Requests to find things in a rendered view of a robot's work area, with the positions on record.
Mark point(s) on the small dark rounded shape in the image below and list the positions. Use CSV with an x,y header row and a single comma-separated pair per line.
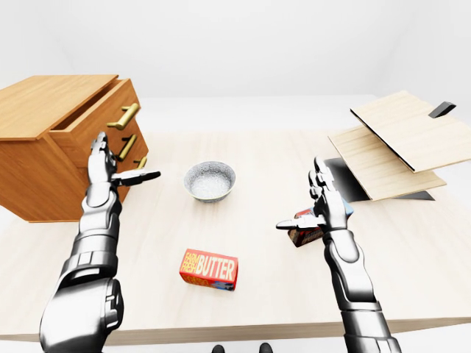
x,y
218,349
266,348

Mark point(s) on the red butter box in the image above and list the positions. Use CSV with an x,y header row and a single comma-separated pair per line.
x,y
209,270

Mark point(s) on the open wooden drawer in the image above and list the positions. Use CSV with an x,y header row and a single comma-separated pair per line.
x,y
84,138

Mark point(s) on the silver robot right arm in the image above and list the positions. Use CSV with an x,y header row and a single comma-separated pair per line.
x,y
353,279

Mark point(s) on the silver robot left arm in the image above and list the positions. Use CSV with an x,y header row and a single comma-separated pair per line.
x,y
92,257

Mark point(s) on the wooden cabinet with drawers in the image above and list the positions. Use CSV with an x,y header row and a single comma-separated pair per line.
x,y
25,173

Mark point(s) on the red and blue food box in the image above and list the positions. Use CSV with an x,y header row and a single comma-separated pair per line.
x,y
305,237

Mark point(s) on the small black block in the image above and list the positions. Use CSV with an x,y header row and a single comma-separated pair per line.
x,y
443,109

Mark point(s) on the flat black plate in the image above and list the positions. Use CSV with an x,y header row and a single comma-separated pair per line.
x,y
347,180

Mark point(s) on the pale wooden board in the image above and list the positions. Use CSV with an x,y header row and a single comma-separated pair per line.
x,y
371,162
412,128

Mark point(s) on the closed wooden drawer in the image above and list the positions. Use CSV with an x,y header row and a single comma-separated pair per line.
x,y
125,190
110,149

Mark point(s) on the grey patterned bowl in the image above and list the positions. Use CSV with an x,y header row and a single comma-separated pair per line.
x,y
209,184

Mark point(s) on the silver robot left hand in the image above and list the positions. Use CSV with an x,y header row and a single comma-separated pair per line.
x,y
99,167

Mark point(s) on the silver robot right hand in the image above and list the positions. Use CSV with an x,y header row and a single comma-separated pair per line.
x,y
331,209

